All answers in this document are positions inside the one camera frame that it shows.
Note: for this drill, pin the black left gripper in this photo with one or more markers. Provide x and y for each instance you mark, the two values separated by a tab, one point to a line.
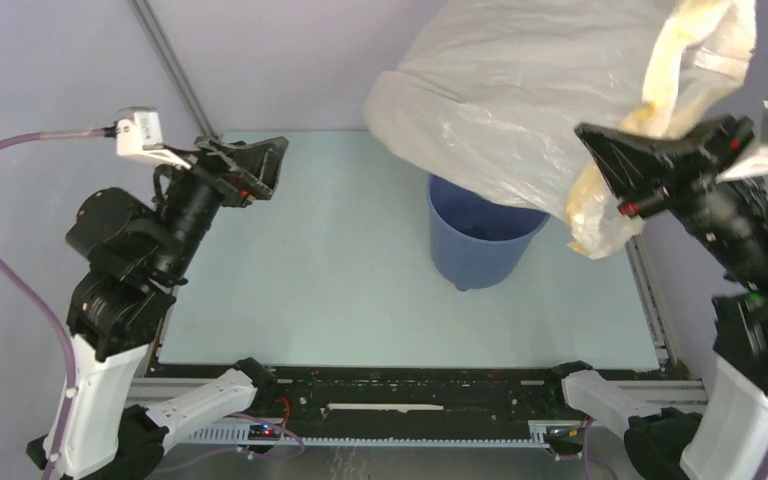
263	161

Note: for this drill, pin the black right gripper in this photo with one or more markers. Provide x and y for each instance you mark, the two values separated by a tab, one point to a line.
637	167

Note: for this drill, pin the translucent yellowish plastic trash bag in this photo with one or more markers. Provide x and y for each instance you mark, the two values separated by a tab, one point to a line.
489	94

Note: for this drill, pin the blue plastic trash bin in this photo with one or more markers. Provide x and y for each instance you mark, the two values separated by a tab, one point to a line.
474	243

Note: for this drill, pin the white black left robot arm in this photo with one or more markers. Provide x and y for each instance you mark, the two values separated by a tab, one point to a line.
138	255

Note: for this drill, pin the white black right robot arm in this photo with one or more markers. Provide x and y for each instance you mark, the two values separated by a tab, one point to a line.
729	439

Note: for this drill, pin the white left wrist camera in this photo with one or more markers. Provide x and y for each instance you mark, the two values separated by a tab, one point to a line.
139	138

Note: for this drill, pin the left aluminium frame post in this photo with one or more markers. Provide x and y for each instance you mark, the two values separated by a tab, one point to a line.
164	51

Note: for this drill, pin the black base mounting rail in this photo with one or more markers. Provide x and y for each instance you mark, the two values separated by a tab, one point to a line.
423	404

